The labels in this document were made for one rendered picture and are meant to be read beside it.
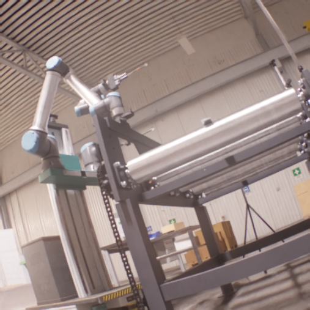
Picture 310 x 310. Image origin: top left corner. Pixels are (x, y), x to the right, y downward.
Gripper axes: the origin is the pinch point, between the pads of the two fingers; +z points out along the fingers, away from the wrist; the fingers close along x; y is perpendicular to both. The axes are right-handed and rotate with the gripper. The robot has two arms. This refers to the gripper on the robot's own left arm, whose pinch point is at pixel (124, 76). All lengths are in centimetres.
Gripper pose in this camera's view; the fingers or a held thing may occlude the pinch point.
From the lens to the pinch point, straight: 261.7
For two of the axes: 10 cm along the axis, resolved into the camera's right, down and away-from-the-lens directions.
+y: 3.9, 1.6, 9.1
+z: 8.7, -3.9, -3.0
